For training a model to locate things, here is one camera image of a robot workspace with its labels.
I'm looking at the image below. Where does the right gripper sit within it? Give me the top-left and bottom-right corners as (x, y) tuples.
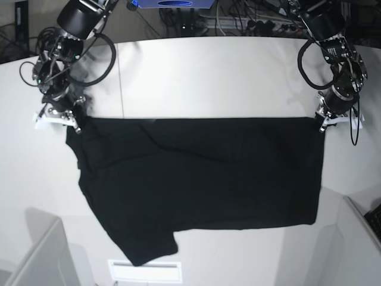
(42, 86), (86, 134)

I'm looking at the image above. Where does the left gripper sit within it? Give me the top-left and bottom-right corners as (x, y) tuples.
(315, 85), (359, 133)

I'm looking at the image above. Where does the black T-shirt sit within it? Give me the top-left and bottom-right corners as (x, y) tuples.
(65, 117), (325, 266)

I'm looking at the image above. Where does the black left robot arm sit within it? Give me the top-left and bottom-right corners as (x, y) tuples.
(289, 1), (368, 132)

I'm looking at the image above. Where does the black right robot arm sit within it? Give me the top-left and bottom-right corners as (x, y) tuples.
(32, 1), (117, 133)

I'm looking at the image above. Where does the black keyboard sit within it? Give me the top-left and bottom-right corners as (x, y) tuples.
(364, 205), (381, 238)

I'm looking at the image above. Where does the black tower case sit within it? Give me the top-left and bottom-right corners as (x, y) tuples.
(14, 1), (29, 47)

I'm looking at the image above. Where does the white power strip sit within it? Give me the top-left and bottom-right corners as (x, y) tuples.
(205, 16), (310, 32)

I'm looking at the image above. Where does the white left partition panel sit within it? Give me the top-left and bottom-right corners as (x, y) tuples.
(5, 218), (81, 285)

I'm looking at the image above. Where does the white partition panel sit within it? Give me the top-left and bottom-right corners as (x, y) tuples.
(335, 197), (380, 285)
(5, 218), (81, 285)

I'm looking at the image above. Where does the white right partition panel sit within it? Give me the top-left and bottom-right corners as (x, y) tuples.
(335, 197), (380, 285)

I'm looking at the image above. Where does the blue box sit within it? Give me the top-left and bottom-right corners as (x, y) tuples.
(132, 0), (215, 9)

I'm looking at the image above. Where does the white table slot plate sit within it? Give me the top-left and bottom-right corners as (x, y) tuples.
(108, 260), (183, 284)

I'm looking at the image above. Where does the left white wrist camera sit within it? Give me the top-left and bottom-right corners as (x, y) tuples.
(328, 115), (365, 130)

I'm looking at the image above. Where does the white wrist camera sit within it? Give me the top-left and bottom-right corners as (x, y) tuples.
(328, 115), (365, 130)
(33, 113), (71, 129)

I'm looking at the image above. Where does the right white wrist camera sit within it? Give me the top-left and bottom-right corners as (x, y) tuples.
(33, 113), (71, 129)

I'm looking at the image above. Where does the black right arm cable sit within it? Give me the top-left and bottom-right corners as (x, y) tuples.
(19, 29), (116, 87)

